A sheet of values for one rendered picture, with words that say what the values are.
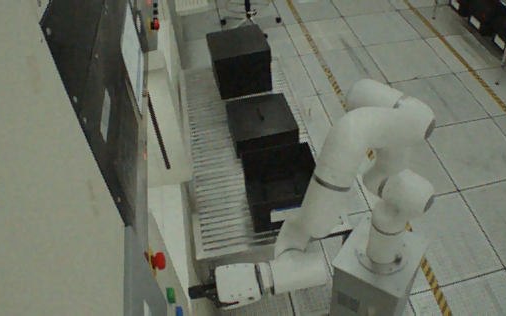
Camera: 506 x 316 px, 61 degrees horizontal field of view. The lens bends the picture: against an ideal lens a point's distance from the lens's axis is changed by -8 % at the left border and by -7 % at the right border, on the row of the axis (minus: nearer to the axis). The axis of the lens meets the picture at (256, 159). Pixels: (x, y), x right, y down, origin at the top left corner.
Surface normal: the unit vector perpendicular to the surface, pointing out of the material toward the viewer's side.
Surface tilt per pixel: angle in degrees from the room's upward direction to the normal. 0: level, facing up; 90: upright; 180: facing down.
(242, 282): 5
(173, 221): 0
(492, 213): 0
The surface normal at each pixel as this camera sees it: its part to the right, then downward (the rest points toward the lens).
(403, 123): 0.02, 0.27
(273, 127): -0.08, -0.71
